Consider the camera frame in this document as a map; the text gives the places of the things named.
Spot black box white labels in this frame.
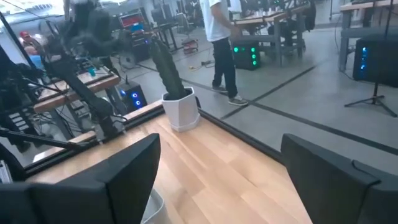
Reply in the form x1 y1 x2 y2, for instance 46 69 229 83
7 108 32 133

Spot white hexagonal plant pot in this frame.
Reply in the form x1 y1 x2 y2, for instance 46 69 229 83
161 86 201 133

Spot computer tower blue lights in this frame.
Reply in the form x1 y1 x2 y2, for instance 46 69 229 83
118 81 149 114
353 36 398 88

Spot dark green cactus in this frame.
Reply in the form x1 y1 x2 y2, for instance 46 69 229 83
149 39 189 101

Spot black aluminium table frame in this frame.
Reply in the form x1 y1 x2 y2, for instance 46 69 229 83
0 12 284 183

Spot wooden workbench grey legs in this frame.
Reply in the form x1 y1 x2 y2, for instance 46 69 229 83
231 2 312 68
338 0 398 72

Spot computer tower green lights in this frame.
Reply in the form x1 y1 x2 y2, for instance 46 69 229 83
232 40 261 71

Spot grey plastic basket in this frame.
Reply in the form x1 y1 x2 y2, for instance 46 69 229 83
141 189 165 224

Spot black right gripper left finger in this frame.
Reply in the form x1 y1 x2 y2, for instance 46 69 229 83
0 133 162 224

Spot person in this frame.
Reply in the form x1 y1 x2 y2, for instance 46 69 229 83
18 30 41 50
198 0 249 107
24 45 45 71

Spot wooden table black frame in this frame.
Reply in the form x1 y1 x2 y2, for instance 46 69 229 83
32 67 122 114

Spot black tripod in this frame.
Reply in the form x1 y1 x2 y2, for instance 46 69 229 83
344 0 398 118

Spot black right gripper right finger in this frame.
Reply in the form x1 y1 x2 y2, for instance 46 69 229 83
281 133 398 224

